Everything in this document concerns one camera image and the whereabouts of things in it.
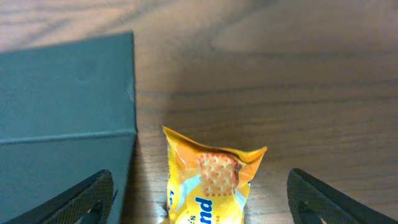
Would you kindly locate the black gift box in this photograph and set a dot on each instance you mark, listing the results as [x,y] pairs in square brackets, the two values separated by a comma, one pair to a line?
[67,112]

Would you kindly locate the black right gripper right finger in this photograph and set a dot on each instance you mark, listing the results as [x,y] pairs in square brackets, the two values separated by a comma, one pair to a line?
[313,201]

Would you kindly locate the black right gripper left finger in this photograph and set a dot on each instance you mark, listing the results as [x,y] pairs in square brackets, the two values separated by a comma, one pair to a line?
[89,201]

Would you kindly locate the small orange candy packet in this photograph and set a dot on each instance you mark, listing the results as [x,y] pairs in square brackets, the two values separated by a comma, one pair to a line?
[208,185]

